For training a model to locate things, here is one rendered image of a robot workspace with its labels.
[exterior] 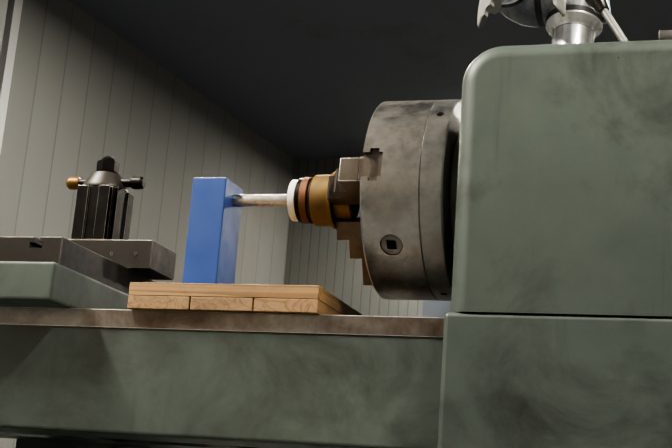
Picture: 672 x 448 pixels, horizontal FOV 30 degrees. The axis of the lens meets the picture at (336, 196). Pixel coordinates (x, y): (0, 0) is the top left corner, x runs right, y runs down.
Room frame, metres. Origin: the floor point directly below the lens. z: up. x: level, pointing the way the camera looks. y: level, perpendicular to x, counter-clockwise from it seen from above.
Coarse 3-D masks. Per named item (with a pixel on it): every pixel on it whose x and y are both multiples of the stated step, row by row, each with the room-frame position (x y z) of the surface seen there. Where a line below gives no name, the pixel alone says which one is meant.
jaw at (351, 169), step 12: (372, 156) 1.79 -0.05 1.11; (348, 168) 1.81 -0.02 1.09; (360, 168) 1.81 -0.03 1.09; (372, 168) 1.79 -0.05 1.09; (336, 180) 1.87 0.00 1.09; (348, 180) 1.81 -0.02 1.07; (336, 192) 1.87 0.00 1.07; (348, 192) 1.86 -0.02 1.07; (336, 204) 1.92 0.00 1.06; (348, 204) 1.92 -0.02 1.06
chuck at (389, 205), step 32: (384, 128) 1.79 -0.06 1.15; (416, 128) 1.78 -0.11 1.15; (384, 160) 1.78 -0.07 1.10; (416, 160) 1.76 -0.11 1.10; (384, 192) 1.78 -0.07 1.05; (416, 192) 1.76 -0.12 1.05; (384, 224) 1.79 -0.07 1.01; (416, 224) 1.78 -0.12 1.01; (384, 256) 1.82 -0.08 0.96; (416, 256) 1.81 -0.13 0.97; (384, 288) 1.89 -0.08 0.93; (416, 288) 1.87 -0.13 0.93
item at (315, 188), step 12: (300, 180) 1.95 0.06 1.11; (312, 180) 1.94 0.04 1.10; (324, 180) 1.93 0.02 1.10; (300, 192) 1.94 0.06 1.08; (312, 192) 1.93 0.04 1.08; (324, 192) 1.92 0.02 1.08; (300, 204) 1.94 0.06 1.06; (312, 204) 1.93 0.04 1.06; (324, 204) 1.93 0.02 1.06; (300, 216) 1.96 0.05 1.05; (312, 216) 1.94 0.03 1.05; (324, 216) 1.94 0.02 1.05; (336, 216) 1.95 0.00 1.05; (348, 216) 1.94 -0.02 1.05
